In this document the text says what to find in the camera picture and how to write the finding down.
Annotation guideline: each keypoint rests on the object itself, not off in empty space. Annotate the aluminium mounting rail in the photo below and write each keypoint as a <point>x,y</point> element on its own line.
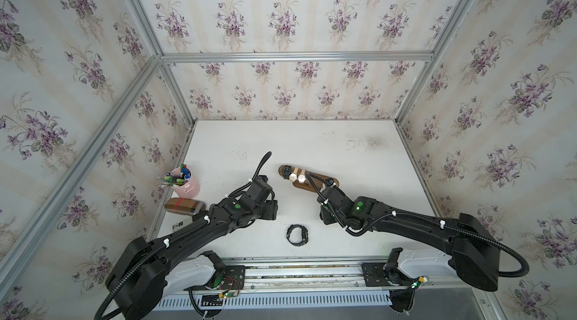
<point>273,274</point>

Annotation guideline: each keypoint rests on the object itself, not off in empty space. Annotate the dark grey strap watch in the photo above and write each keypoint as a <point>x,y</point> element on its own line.
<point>286,171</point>

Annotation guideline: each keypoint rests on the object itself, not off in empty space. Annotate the slotted white cable duct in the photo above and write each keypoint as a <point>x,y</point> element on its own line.
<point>280,300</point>

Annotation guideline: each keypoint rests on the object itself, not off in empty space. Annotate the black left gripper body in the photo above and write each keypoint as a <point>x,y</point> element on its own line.
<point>269,211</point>

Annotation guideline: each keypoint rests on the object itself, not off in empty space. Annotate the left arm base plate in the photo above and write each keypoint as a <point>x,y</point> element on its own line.
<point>229,278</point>

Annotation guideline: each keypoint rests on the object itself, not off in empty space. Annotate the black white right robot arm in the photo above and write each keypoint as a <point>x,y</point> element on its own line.
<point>456,247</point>

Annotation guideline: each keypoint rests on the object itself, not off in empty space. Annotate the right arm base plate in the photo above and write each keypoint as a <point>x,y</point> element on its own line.
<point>379,274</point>

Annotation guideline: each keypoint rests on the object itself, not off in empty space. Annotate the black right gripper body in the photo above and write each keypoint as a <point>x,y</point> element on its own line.
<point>327,218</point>

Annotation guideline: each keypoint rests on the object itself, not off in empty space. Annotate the beige band smartwatch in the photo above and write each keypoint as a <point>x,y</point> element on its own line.
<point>301,176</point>

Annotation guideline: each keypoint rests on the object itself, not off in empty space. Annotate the brown plaid case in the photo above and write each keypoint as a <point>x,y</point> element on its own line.
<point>184,206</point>

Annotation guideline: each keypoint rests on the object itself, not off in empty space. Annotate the pink pen cup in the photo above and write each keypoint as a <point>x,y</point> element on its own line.
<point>181,182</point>

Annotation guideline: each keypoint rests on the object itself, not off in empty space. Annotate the white grey stapler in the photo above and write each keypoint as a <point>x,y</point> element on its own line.
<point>182,224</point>

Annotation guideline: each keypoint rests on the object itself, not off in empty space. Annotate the black round bracelet watch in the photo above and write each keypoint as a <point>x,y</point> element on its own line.
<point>297,235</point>

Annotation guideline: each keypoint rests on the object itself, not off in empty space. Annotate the brown wooden watch stand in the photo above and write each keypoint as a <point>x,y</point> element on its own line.
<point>320,181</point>

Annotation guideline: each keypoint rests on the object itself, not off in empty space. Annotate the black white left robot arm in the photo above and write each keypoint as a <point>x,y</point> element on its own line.
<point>137,281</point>

